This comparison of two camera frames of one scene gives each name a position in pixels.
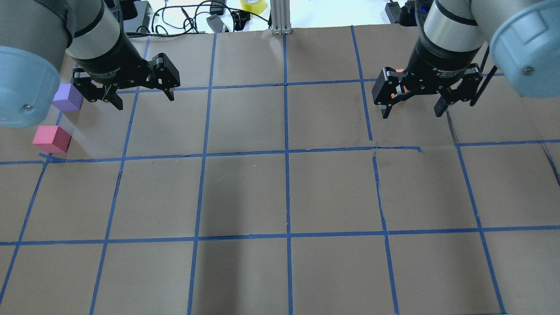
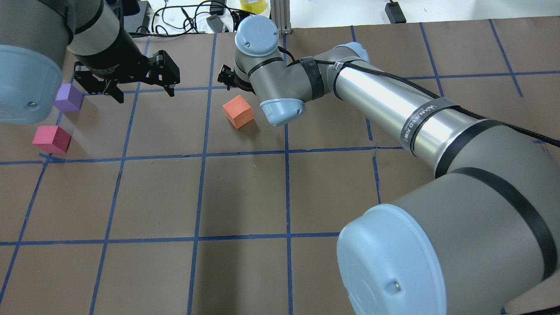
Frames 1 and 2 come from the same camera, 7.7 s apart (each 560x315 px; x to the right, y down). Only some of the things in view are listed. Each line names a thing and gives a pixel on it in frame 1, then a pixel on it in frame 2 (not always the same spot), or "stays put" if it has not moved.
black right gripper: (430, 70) → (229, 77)
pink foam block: (52, 139) stays put
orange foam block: (400, 70) → (238, 111)
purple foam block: (67, 98) stays put
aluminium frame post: (281, 17) stays put
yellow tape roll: (255, 6) stays put
